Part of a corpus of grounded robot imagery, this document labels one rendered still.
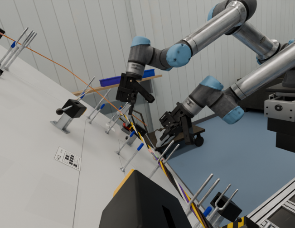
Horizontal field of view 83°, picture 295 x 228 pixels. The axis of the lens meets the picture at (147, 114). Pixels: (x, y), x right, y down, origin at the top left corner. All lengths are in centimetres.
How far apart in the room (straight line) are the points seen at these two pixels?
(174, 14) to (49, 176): 331
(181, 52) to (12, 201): 55
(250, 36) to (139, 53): 59
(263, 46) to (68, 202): 108
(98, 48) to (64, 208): 258
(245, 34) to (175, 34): 241
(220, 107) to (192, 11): 314
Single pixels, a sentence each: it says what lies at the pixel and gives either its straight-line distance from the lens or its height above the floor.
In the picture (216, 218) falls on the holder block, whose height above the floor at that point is 95.
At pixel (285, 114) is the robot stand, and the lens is 105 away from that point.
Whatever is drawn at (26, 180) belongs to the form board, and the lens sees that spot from 26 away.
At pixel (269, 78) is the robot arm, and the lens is 79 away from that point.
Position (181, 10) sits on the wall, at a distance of 354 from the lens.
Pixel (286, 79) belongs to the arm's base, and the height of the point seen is 120.
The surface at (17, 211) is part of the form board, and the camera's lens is 23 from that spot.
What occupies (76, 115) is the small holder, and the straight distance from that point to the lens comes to 41.
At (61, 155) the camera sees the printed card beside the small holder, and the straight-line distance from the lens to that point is 34.
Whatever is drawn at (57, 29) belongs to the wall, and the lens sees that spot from 273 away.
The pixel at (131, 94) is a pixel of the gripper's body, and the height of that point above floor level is 130.
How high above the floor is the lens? 140
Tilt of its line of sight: 16 degrees down
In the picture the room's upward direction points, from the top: 11 degrees counter-clockwise
